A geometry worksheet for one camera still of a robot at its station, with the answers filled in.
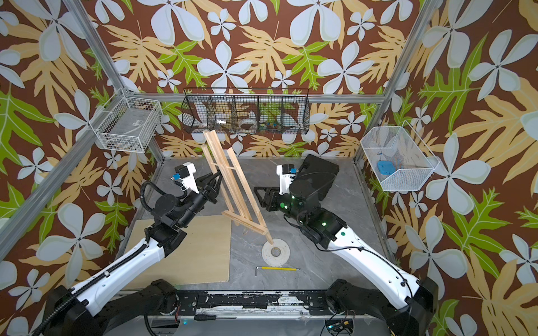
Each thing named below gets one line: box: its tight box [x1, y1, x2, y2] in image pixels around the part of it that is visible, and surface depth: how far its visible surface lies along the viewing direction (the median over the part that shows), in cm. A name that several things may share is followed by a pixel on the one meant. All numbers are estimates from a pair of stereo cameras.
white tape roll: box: [261, 238, 291, 268], surface depth 86 cm
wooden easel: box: [201, 129, 274, 245], surface depth 62 cm
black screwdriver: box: [194, 314, 238, 321], surface depth 73 cm
